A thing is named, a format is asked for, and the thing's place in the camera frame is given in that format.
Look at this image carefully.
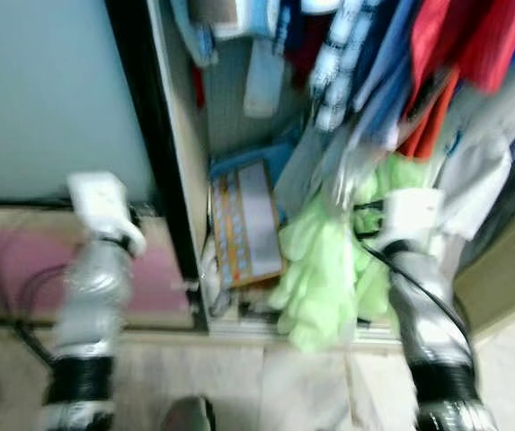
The white hanging garment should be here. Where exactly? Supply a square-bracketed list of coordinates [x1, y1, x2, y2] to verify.
[437, 54, 515, 239]

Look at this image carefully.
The brown wooden cabinet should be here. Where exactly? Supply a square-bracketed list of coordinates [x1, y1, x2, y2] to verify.
[455, 202, 515, 338]

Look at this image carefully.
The red hanging garment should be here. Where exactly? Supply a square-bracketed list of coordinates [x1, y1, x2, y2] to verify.
[399, 0, 515, 161]

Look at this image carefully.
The light blue hanging shirt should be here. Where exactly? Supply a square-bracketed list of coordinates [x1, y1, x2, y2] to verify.
[356, 0, 429, 149]

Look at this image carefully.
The light green garment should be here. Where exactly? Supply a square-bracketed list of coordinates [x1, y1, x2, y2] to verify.
[269, 153, 438, 353]

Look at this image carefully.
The blue white checked shirt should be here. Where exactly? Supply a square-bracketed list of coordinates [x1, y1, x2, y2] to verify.
[309, 0, 370, 131]

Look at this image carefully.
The orange and grey printed box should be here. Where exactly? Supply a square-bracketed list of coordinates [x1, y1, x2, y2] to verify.
[210, 160, 285, 288]

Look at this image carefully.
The pink floor mat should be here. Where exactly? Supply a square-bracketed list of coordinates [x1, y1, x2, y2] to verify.
[0, 229, 191, 315]

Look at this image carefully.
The grey frosted wardrobe door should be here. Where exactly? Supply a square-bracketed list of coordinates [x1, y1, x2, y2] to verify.
[0, 0, 155, 203]

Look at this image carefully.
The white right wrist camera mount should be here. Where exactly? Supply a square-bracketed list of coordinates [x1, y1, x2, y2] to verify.
[378, 189, 444, 248]

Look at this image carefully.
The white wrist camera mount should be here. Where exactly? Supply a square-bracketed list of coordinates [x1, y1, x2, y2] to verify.
[378, 189, 444, 248]
[67, 172, 134, 242]

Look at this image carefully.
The black wardrobe frame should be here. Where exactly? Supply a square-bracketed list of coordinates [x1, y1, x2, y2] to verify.
[104, 0, 209, 329]

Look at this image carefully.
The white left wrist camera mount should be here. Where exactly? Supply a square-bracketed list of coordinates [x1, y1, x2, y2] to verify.
[67, 172, 134, 242]

